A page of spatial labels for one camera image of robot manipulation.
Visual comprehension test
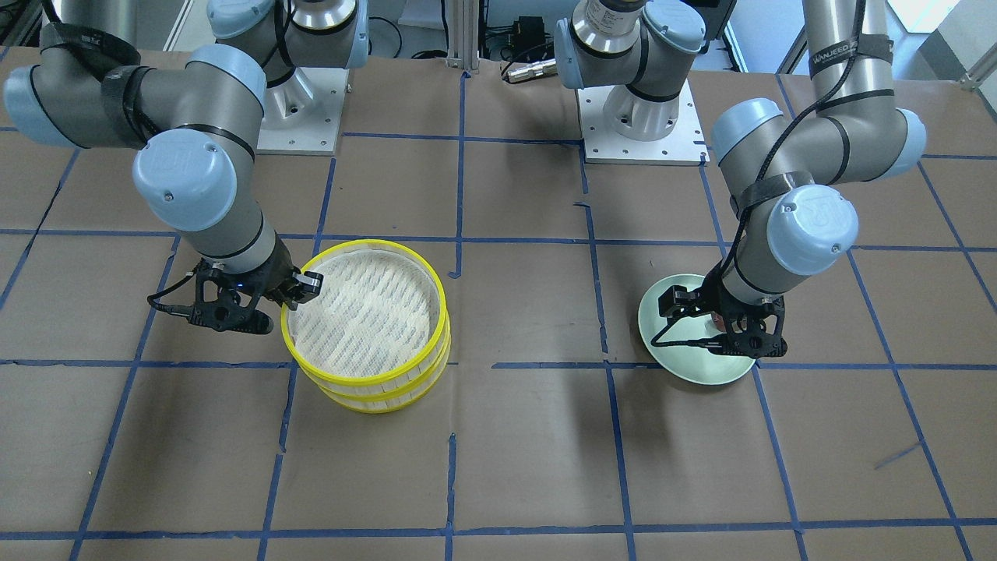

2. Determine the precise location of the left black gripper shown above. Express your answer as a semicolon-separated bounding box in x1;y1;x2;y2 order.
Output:
651;270;787;359

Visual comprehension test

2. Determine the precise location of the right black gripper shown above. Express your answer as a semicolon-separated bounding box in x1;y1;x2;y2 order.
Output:
147;239;323;334

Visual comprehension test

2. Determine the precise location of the brown bun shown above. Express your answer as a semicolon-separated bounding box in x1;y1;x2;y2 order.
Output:
711;312;726;331

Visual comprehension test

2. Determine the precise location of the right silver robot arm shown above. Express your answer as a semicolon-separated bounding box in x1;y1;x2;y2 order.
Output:
3;1;369;334

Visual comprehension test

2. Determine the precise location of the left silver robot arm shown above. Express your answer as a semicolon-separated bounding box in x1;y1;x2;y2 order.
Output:
553;1;926;359

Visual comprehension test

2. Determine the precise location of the light green plate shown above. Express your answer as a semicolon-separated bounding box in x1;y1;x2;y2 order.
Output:
637;273;756;386

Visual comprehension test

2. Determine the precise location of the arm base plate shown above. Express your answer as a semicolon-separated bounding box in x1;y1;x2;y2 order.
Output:
576;82;710;166
256;68;350;157

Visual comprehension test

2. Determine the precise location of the aluminium frame post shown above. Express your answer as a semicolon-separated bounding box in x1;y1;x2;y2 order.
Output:
442;0;484;76

